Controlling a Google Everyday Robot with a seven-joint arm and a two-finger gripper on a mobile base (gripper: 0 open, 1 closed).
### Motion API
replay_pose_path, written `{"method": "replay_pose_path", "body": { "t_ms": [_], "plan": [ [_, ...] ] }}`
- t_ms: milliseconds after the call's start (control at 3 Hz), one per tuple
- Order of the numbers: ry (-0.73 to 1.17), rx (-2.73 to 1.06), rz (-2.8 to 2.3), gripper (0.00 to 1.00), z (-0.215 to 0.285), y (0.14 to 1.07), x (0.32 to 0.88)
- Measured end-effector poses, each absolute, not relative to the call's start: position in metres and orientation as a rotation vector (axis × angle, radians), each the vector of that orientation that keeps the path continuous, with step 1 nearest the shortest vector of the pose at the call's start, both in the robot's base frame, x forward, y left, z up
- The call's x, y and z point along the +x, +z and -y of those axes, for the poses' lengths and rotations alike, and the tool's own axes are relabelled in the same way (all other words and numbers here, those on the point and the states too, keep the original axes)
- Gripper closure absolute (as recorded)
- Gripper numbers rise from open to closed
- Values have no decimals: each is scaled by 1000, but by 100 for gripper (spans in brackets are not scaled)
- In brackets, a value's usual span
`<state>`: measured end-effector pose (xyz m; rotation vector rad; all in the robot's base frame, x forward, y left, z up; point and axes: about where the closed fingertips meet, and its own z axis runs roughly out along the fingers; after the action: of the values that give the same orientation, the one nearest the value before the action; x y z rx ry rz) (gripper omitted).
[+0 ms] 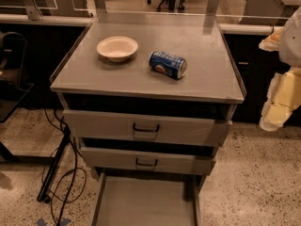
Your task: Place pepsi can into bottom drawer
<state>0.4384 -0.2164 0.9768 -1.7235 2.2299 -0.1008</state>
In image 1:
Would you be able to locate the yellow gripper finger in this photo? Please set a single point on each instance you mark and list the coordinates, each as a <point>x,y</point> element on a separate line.
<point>283,98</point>
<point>271,43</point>

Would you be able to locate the blue pepsi can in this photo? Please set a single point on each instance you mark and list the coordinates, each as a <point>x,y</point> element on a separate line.
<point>168,64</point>

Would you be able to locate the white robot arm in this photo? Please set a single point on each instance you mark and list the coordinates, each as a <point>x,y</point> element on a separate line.
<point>290,41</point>

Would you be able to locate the grey drawer cabinet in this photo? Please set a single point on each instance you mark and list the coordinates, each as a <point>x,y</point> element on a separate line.
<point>210,89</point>

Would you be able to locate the grey middle drawer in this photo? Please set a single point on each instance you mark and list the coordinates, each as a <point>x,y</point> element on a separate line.
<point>110,158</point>

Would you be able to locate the grey open bottom drawer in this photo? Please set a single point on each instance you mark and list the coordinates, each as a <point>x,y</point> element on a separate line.
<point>146,200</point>

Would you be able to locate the grey top drawer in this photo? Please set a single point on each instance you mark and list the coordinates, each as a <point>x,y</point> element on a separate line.
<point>158,129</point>

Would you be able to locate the white paper bowl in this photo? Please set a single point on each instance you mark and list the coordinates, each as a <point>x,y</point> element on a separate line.
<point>117,48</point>

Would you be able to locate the dark chair at left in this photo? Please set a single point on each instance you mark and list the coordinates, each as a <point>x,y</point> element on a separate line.
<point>13,85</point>

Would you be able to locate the black stand leg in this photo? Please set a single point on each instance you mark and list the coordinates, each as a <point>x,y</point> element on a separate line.
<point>43,194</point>

